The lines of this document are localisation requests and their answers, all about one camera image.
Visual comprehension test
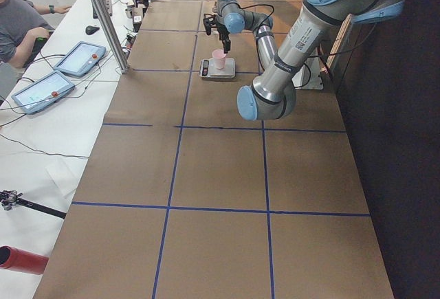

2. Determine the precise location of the black computer mouse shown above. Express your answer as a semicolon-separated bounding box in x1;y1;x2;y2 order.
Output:
85;25;100;35

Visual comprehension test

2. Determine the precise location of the silver digital kitchen scale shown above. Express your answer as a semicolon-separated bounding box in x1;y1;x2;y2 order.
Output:
199;58;236;81

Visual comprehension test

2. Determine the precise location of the far blue teach pendant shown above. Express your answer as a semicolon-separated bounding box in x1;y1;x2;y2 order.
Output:
53;41;107;78

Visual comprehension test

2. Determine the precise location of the seated person in grey shirt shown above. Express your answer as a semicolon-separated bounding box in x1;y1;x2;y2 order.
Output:
1;0;71;69

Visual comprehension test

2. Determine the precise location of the black camera tripod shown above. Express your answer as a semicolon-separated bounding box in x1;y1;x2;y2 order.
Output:
1;190;67;219

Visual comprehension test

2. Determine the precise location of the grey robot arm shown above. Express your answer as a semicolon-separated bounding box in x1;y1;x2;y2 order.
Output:
204;0;404;121

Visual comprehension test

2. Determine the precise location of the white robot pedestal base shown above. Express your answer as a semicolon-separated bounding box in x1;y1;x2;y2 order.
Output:
292;57;324;90

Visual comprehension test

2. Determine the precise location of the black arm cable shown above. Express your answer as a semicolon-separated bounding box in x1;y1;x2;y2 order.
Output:
236;3;276;35

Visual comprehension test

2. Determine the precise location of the red cylinder bottle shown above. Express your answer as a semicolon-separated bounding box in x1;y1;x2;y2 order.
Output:
1;245;49;275

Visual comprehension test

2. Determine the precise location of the pink plastic cup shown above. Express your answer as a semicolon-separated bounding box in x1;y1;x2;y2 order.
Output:
212;49;227;69

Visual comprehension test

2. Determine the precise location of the blue teach pendant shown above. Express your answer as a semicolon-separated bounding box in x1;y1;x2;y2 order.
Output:
12;71;75;115
53;41;107;78

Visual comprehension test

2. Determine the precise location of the near blue teach pendant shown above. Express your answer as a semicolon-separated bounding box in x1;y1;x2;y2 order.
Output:
12;71;75;115

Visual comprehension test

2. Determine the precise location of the black keyboard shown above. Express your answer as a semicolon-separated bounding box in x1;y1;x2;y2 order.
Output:
91;0;113;19

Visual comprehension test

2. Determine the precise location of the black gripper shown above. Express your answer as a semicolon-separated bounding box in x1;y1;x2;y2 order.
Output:
213;14;231;53

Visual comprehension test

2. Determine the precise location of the aluminium frame post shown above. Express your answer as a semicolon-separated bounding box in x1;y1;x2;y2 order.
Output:
91;0;129;74

